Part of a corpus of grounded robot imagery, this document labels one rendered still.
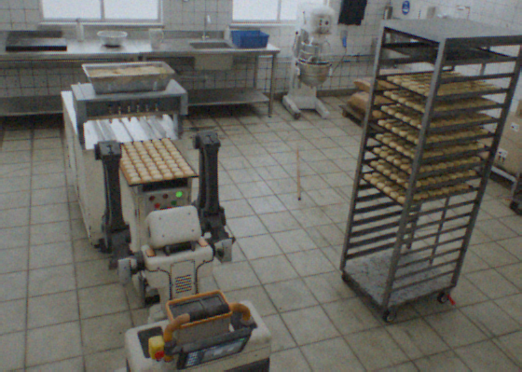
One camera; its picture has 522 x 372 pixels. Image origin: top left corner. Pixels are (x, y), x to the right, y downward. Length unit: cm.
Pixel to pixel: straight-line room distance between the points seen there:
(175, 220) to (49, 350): 142
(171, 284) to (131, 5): 497
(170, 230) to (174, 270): 17
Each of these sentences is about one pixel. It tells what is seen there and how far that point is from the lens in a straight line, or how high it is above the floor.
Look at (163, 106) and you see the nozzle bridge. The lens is 363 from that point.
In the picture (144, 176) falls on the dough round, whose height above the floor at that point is 92.
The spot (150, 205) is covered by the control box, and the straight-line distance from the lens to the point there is 297.
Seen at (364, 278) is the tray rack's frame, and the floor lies 15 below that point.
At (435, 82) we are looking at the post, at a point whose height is 160.
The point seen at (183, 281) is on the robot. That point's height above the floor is 90.
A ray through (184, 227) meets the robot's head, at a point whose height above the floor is 111.
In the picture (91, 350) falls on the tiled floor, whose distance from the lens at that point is 322.
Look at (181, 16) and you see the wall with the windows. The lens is 675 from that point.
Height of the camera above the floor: 224
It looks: 26 degrees down
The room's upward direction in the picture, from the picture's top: 5 degrees clockwise
